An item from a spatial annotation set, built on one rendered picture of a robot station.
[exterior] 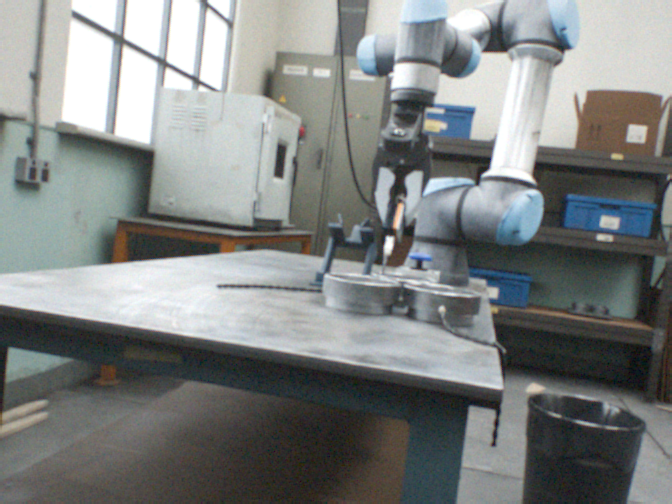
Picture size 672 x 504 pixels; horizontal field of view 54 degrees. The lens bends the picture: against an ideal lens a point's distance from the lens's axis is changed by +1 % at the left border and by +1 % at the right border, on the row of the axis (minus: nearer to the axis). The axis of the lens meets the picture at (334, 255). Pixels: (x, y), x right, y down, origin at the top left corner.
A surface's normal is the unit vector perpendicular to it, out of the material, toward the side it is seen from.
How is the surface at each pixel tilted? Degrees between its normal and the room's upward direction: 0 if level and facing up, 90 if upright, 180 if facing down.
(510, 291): 90
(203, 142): 90
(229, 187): 91
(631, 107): 92
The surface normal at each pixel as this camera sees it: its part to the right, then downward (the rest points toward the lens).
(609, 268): -0.21, 0.04
